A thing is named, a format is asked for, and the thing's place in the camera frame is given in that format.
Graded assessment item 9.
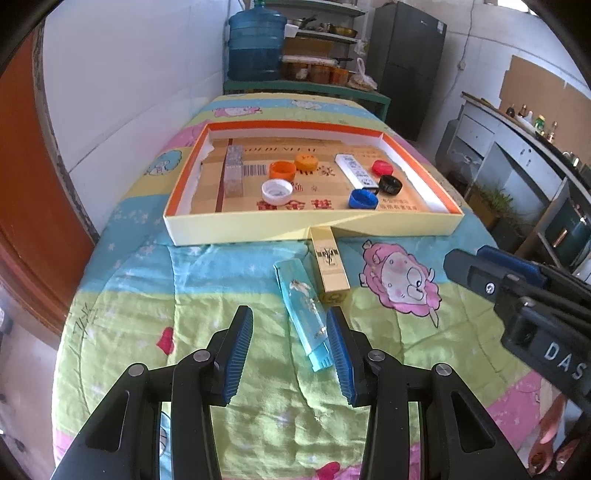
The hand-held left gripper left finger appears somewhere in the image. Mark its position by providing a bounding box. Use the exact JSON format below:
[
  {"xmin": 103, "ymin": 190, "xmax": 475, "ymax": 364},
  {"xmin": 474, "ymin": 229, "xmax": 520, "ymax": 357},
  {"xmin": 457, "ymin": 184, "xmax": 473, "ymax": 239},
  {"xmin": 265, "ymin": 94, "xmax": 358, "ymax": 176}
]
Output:
[{"xmin": 58, "ymin": 305, "xmax": 254, "ymax": 480}]

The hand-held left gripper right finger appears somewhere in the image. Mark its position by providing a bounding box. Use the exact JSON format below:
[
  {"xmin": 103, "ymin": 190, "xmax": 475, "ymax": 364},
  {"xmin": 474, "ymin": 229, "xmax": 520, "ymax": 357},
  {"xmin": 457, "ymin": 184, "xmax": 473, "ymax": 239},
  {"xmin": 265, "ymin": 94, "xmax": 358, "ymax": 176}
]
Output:
[{"xmin": 326, "ymin": 307, "xmax": 532, "ymax": 480}]

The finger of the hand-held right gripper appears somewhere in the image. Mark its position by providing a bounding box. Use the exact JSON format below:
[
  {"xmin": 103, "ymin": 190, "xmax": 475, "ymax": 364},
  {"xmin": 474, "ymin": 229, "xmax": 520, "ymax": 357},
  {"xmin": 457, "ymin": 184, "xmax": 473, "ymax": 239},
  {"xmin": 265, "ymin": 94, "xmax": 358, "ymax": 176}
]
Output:
[
  {"xmin": 443, "ymin": 249, "xmax": 525, "ymax": 301},
  {"xmin": 477, "ymin": 246, "xmax": 555, "ymax": 289}
]

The teal slim box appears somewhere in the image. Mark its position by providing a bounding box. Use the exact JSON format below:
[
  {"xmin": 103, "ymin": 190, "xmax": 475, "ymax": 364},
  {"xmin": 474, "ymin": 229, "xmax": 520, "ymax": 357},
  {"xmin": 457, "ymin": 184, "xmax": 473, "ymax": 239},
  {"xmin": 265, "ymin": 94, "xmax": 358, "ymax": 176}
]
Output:
[{"xmin": 274, "ymin": 259, "xmax": 337, "ymax": 372}]

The gold slim box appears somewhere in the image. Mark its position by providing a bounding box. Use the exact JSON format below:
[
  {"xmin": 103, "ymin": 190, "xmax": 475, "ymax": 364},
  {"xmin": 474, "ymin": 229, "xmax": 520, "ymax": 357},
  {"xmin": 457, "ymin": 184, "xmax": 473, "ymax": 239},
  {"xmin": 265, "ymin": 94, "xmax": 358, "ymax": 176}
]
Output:
[{"xmin": 310, "ymin": 226, "xmax": 351, "ymax": 304}]

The shallow cardboard box tray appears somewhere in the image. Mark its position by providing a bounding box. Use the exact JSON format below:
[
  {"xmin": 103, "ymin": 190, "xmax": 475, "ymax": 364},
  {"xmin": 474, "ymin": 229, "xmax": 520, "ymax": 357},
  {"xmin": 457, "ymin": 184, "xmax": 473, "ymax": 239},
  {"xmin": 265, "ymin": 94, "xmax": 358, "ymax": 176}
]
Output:
[{"xmin": 164, "ymin": 121, "xmax": 464, "ymax": 246}]

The blue bottle cap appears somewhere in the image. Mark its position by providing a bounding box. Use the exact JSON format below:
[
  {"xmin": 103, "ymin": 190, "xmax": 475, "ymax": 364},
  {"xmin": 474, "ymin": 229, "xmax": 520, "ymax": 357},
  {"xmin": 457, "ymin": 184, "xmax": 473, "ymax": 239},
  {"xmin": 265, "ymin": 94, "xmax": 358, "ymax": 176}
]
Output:
[{"xmin": 348, "ymin": 189, "xmax": 380, "ymax": 210}]

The white printed slim box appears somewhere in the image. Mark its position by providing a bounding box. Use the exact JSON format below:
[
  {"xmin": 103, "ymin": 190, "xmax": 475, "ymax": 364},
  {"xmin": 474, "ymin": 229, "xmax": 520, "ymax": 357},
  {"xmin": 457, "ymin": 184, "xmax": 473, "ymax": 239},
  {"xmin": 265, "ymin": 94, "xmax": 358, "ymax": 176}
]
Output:
[{"xmin": 335, "ymin": 154, "xmax": 378, "ymax": 190}]

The white bottle cap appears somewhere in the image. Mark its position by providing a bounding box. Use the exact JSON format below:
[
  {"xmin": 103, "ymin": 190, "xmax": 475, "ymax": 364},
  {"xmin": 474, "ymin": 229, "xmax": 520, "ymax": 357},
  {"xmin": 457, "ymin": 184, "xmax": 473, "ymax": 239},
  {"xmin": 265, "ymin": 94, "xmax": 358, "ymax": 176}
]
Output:
[{"xmin": 261, "ymin": 180, "xmax": 294, "ymax": 205}]

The clear glitter rectangular box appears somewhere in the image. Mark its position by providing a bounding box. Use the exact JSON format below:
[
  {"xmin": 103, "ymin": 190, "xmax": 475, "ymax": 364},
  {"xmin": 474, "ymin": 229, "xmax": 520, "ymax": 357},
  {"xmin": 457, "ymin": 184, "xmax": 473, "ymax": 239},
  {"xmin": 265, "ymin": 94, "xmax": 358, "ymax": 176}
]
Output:
[{"xmin": 224, "ymin": 145, "xmax": 245, "ymax": 198}]

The person's right hand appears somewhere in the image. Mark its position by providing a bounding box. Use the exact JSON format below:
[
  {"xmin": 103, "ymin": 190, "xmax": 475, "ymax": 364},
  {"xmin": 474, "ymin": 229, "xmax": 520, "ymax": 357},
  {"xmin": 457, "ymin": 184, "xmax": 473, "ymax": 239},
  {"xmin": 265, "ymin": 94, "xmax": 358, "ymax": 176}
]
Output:
[{"xmin": 529, "ymin": 394, "xmax": 583, "ymax": 478}]

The dark plant crate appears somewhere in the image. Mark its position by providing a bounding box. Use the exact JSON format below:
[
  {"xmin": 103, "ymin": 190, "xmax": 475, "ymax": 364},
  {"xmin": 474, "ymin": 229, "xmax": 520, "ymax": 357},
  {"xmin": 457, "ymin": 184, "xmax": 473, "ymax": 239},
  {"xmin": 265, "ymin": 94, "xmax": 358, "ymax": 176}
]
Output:
[{"xmin": 494, "ymin": 215, "xmax": 532, "ymax": 252}]

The wooden plant crate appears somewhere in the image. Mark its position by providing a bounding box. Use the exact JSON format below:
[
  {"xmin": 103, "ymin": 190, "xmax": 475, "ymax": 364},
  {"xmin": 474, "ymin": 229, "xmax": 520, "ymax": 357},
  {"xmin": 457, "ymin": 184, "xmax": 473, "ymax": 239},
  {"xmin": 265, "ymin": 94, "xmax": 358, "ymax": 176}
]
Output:
[{"xmin": 466, "ymin": 185, "xmax": 513, "ymax": 227}]

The grey counter cabinet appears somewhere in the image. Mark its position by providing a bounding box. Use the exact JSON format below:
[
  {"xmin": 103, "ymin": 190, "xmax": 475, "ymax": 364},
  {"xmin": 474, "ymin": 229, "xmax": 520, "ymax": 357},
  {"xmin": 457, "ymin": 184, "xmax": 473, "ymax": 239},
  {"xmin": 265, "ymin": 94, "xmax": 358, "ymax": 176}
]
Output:
[{"xmin": 436, "ymin": 91, "xmax": 591, "ymax": 278}]

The flattened gold carton sheet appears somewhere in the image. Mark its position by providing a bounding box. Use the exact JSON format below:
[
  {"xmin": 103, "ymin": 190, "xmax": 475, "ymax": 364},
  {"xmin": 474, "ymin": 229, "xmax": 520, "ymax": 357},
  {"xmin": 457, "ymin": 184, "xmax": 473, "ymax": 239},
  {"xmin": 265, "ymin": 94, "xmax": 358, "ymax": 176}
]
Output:
[{"xmin": 191, "ymin": 136, "xmax": 419, "ymax": 215}]

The dark refrigerator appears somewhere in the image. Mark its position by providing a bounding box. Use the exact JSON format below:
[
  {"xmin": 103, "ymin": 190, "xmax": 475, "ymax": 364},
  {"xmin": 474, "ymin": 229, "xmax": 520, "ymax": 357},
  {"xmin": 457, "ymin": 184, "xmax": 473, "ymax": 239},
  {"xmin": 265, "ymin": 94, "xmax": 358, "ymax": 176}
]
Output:
[{"xmin": 369, "ymin": 2, "xmax": 448, "ymax": 141}]

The plastic bag of bread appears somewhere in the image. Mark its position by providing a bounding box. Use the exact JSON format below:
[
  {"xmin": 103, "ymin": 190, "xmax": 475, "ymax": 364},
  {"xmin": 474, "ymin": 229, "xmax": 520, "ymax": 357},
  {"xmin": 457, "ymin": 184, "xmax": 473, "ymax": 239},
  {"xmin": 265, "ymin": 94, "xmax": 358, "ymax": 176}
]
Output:
[{"xmin": 347, "ymin": 58, "xmax": 378, "ymax": 92}]

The green low table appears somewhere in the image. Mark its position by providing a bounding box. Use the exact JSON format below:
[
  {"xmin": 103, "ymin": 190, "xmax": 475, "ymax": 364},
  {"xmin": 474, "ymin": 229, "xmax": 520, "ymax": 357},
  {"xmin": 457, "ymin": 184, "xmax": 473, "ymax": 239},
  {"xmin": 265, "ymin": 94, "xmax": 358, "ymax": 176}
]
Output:
[{"xmin": 224, "ymin": 79, "xmax": 392, "ymax": 121}]

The brown cardboard box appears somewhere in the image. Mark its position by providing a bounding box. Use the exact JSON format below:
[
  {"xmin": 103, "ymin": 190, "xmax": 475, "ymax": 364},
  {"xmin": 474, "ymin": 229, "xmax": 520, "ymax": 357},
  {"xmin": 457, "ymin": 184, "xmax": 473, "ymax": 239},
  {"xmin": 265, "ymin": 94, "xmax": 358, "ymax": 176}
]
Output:
[{"xmin": 283, "ymin": 39, "xmax": 334, "ymax": 56}]

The metal shelf rack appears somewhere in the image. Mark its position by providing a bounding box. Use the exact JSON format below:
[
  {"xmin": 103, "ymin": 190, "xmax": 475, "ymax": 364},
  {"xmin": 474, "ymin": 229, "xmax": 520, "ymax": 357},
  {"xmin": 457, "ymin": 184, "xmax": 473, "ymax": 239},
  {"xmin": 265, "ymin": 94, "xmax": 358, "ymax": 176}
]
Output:
[{"xmin": 265, "ymin": 0, "xmax": 370, "ymax": 84}]

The blue water jug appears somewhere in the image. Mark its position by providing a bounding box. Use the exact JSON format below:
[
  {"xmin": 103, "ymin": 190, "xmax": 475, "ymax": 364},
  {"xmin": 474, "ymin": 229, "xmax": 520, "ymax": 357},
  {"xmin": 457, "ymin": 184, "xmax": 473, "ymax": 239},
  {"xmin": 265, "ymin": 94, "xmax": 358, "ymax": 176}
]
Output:
[{"xmin": 228, "ymin": 7, "xmax": 288, "ymax": 81}]

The cardboard wall sheet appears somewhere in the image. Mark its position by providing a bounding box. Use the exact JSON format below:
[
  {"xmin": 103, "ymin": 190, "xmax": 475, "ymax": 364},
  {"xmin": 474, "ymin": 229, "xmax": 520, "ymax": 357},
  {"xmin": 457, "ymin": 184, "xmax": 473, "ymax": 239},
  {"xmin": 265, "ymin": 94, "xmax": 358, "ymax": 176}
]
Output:
[{"xmin": 499, "ymin": 54, "xmax": 591, "ymax": 148}]

